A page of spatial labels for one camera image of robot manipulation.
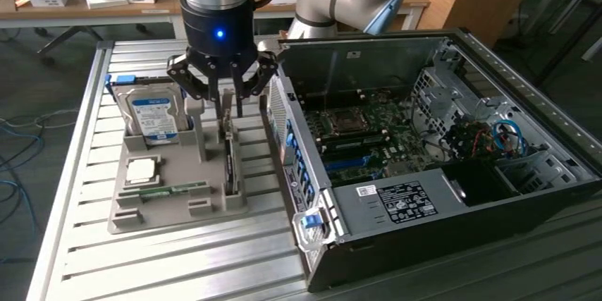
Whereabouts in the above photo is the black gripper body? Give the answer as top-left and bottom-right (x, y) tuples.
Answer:
(180, 0), (259, 59)

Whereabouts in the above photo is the black graphics card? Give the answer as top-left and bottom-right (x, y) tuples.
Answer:
(217, 87), (241, 199)

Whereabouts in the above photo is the hard disk blue carrier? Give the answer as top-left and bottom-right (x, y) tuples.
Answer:
(104, 73), (194, 147)

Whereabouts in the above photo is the metal CPU socket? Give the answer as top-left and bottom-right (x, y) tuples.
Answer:
(327, 109), (361, 133)

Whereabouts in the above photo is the silver CPU chip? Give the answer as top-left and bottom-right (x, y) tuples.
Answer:
(124, 158), (158, 184)

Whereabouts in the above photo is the dark installed RAM stick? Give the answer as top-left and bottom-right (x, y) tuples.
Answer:
(323, 134), (384, 152)

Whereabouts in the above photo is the grey parts rack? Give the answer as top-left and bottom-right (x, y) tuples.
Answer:
(106, 87), (249, 235)

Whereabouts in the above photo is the green RAM stick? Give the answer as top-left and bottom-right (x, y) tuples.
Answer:
(117, 180), (211, 200)

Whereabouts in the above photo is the green motherboard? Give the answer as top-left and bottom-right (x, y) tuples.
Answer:
(300, 92), (445, 188)

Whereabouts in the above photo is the grey power supply unit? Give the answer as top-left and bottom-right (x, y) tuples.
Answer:
(323, 168), (464, 237)

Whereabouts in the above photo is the blue case release latch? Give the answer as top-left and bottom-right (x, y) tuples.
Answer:
(300, 211), (324, 231)

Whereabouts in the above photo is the black open PC case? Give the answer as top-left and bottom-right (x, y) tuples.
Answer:
(256, 27), (602, 293)

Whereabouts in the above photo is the white floor cable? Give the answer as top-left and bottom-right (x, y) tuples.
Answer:
(0, 109), (78, 129)

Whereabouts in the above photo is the black red wire bundle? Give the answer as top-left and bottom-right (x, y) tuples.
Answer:
(444, 121), (495, 159)

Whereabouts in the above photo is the blue floor cable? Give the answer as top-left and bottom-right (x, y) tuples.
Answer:
(0, 117), (46, 245)

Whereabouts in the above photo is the blue data wire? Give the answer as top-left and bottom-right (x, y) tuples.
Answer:
(491, 119), (530, 159)

